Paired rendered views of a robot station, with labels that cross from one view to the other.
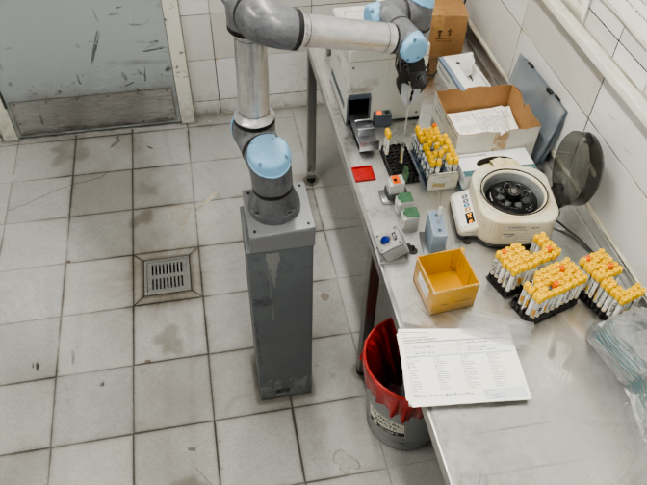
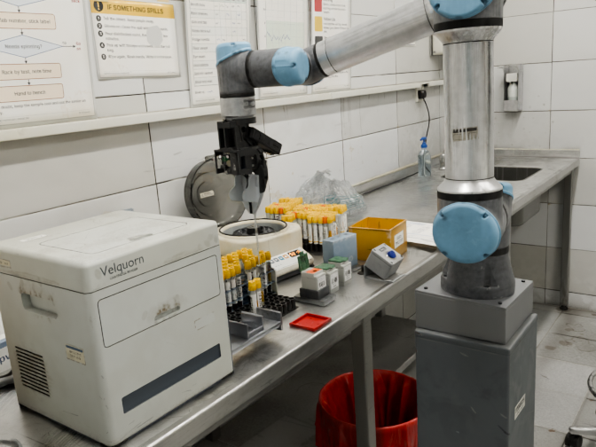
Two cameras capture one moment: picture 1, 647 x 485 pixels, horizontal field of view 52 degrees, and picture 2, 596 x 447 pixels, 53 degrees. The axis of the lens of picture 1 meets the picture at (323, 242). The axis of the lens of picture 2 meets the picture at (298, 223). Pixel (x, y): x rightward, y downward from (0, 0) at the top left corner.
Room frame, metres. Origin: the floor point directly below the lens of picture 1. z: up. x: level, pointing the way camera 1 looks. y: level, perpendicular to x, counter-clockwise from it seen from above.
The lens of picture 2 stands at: (2.46, 0.81, 1.41)
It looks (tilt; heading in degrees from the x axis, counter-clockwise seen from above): 14 degrees down; 229
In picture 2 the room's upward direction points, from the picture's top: 4 degrees counter-clockwise
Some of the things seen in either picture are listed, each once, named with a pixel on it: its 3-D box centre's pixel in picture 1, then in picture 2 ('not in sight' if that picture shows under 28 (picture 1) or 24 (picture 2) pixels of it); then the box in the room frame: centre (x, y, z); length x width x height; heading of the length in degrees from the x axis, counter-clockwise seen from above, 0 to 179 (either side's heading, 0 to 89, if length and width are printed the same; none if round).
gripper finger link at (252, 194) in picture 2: (402, 89); (251, 195); (1.69, -0.22, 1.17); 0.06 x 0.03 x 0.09; 11
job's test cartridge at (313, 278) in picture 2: (395, 187); (313, 283); (1.53, -0.22, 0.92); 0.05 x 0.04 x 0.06; 103
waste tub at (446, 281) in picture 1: (445, 281); (378, 239); (1.15, -0.34, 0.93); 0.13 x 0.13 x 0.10; 17
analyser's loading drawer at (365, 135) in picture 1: (362, 125); (238, 333); (1.83, -0.12, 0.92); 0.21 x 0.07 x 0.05; 12
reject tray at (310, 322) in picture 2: (363, 173); (310, 322); (1.63, -0.12, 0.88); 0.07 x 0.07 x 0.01; 12
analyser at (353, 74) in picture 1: (377, 65); (122, 309); (2.04, -0.17, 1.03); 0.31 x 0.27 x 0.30; 12
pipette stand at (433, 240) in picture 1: (435, 234); (340, 254); (1.33, -0.33, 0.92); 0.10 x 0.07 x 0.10; 4
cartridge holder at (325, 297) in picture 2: (394, 193); (314, 294); (1.53, -0.22, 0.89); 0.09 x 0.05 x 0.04; 103
